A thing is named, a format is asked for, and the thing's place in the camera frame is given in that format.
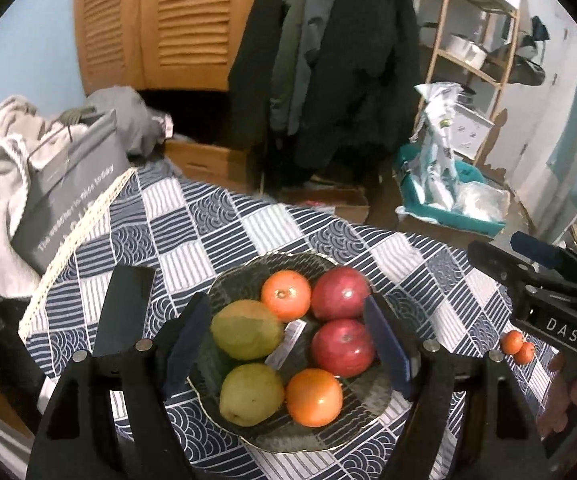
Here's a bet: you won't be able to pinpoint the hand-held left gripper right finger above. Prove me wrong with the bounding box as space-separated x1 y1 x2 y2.
363 295 552 480

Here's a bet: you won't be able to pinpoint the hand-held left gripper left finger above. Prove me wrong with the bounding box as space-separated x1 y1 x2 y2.
26 291 214 480

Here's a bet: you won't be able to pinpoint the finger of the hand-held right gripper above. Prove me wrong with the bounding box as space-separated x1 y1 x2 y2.
467 241 540 292
511 231 577 287

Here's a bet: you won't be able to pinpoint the red apple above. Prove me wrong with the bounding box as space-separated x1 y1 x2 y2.
311 266 372 322
311 318 377 379

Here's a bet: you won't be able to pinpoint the green pear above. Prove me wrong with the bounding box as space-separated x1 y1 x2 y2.
219 363 286 427
210 300 285 361

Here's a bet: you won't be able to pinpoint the dark glass plate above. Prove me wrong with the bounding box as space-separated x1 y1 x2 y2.
187 251 419 455

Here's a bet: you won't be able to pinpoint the large orange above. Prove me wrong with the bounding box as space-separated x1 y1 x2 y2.
261 270 313 323
285 368 344 428

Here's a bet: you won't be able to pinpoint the person's right hand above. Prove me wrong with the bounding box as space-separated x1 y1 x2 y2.
537 352 577 438

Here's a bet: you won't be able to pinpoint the clear plastic bag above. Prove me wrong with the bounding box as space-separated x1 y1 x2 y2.
455 181 512 224

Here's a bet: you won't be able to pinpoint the black smartphone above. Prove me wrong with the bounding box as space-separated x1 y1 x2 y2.
92 266 157 359

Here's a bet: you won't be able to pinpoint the teal plastic bin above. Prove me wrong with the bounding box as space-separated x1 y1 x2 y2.
395 144 510 239

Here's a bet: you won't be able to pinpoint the printed plastic bag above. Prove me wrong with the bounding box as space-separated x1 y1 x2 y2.
410 82 465 211

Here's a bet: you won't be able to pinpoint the white storage box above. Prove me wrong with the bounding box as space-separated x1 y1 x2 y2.
447 104 495 159

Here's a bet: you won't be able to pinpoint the navy white patterned tablecloth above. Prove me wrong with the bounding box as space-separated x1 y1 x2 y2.
18 162 564 480

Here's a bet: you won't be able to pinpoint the flat cardboard box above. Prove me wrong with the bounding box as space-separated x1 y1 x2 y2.
277 186 370 224

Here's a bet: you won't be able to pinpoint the wooden drawer box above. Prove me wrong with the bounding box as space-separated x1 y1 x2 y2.
162 139 260 192

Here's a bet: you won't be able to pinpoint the wooden shelf rack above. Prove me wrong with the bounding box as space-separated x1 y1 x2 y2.
419 0 525 172

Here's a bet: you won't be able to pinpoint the grey paper bag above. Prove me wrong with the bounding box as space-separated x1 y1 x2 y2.
11 108 132 275

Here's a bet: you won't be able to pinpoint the white basin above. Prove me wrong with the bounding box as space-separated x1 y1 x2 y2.
443 33 488 69

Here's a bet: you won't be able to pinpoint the grey garment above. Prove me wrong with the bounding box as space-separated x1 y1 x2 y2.
87 86 172 157

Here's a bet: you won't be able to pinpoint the dark hanging coats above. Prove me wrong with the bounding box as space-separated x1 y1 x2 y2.
227 0 422 172

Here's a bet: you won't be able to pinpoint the wooden louvered cabinet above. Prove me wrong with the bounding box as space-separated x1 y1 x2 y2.
73 0 265 94

